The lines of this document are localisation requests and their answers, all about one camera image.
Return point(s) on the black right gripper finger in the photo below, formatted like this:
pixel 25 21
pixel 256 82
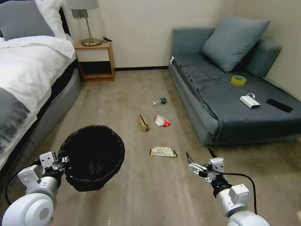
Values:
pixel 213 153
pixel 193 166

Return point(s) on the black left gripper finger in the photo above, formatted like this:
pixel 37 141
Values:
pixel 61 167
pixel 63 160

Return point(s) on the trash bin with black bag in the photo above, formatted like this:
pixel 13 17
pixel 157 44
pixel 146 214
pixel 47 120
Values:
pixel 91 157

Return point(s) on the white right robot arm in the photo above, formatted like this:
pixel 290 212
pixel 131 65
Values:
pixel 237 200

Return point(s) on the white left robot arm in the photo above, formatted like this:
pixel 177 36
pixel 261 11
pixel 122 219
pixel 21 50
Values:
pixel 35 202

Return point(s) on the gold snack wrapper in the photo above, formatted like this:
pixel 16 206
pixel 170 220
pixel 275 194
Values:
pixel 163 151

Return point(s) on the grey bed base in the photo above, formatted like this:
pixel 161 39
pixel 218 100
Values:
pixel 51 110

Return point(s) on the blue-grey sofa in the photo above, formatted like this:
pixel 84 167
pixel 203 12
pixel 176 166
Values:
pixel 223 101

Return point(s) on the red and white wrapper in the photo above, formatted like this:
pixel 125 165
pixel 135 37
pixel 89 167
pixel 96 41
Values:
pixel 161 121

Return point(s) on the white power adapter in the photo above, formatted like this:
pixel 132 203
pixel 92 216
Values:
pixel 249 101

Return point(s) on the grey bed throw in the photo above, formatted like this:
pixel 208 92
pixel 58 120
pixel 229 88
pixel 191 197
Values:
pixel 11 117

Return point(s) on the small plastic bottle green label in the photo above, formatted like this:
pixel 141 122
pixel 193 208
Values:
pixel 161 101

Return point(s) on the yellow tape roll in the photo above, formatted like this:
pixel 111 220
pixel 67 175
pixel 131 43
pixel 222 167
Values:
pixel 238 80

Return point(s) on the black phone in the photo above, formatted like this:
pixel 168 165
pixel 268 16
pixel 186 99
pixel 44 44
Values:
pixel 279 105

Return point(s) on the white sofa tag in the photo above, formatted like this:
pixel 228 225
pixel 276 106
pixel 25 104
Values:
pixel 172 60

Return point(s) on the white duvet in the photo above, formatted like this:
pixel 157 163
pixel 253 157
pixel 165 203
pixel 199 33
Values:
pixel 30 63

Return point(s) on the wooden nightstand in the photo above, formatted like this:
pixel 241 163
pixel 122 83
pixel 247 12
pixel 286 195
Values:
pixel 95 61

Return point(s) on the blue-grey bolster cushion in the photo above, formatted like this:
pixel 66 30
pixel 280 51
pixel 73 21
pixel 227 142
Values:
pixel 263 58

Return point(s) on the black baseboard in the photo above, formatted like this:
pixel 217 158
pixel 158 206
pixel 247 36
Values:
pixel 141 69

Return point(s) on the square blue-grey cushion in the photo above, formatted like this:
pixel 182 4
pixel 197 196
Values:
pixel 232 42

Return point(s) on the brass table lamp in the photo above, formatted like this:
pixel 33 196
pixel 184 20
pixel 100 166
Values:
pixel 88 23

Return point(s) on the dark headboard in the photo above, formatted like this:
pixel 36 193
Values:
pixel 65 21

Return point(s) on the white pillow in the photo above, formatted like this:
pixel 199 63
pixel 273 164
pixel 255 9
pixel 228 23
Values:
pixel 53 16

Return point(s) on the grey pillow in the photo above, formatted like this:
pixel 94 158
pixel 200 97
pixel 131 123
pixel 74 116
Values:
pixel 23 21

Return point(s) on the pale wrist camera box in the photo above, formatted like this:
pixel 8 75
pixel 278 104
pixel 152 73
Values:
pixel 48 160
pixel 216 165

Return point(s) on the grey wall switch plate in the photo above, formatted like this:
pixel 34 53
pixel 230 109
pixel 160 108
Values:
pixel 80 13

